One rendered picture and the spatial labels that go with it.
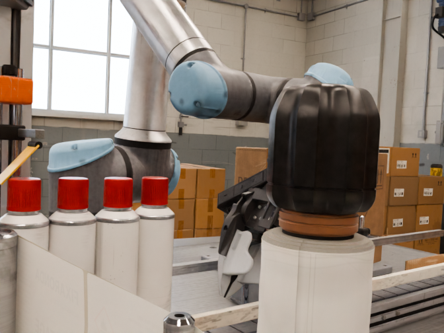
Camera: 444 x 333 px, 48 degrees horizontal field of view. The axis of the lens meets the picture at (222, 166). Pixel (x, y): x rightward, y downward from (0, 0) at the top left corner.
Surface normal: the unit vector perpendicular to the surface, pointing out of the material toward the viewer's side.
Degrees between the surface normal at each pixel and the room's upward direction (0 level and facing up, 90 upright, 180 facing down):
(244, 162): 90
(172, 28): 62
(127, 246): 90
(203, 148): 90
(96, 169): 87
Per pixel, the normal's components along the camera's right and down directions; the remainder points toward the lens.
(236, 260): -0.69, -0.45
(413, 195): 0.54, 0.09
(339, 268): 0.16, 0.10
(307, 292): -0.29, -0.01
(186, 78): -0.67, 0.02
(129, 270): 0.78, 0.07
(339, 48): -0.88, -0.01
